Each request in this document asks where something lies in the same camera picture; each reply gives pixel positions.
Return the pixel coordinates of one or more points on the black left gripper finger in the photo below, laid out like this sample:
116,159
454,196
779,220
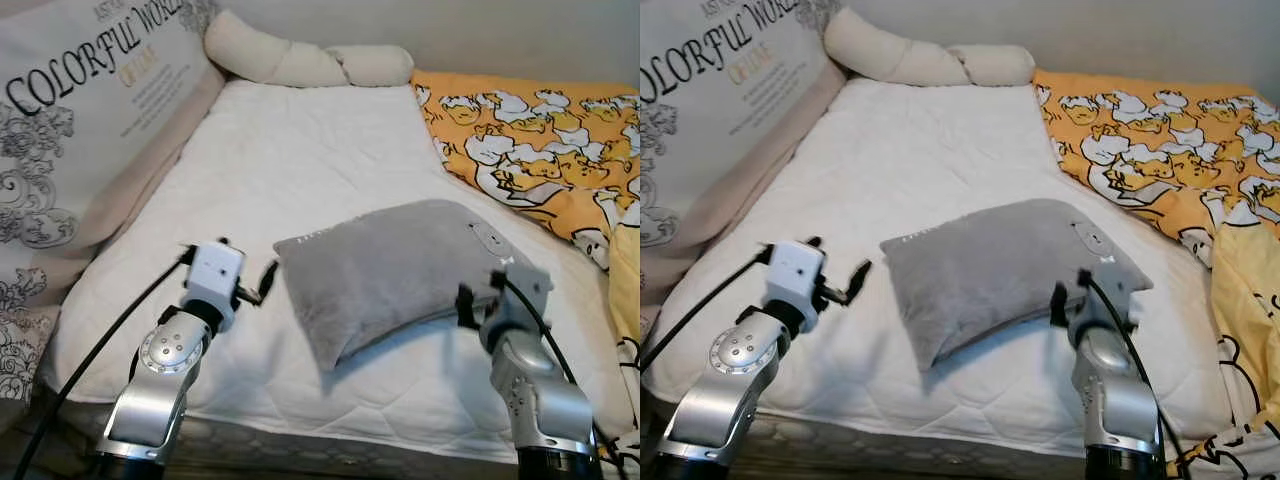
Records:
268,282
858,282

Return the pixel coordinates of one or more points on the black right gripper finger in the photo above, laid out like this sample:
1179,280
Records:
466,306
1059,305

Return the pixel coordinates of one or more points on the grey plush pillow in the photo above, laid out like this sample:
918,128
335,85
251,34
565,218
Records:
390,270
1000,270

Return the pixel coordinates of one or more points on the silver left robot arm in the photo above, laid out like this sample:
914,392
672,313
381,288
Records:
160,390
730,390

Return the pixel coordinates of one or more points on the white quilted mattress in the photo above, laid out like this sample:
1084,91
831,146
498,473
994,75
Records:
920,150
300,150

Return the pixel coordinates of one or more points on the grey beige bed base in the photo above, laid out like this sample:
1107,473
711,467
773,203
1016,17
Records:
900,455
300,458

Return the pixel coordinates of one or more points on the yellow cartoon egg blanket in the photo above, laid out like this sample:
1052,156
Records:
1160,140
540,140

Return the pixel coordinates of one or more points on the printed white headboard cushion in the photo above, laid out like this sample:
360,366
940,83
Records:
90,130
720,110

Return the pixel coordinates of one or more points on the long cream pillow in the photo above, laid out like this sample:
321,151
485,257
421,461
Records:
270,55
890,52

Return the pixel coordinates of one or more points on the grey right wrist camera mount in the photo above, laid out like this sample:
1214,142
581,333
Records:
1100,300
520,300

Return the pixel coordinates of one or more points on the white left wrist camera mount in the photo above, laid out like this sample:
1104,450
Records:
797,275
215,275

